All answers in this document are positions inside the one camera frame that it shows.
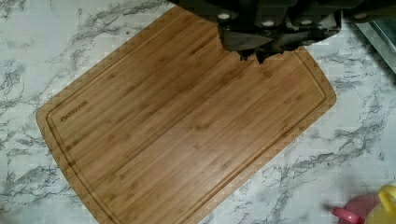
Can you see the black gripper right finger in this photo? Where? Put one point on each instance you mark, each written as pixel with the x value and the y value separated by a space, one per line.
pixel 292 37

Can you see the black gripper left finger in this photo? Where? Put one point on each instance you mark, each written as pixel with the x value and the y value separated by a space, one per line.
pixel 238 38

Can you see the silver toaster oven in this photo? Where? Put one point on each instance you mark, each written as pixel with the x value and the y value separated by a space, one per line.
pixel 382 35

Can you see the bamboo cutting board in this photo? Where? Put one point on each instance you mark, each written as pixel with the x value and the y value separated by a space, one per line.
pixel 166 127

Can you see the pink cup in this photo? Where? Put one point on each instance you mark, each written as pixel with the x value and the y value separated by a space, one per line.
pixel 356 210

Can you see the yellow cup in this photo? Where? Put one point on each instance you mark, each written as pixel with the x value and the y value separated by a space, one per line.
pixel 385 211

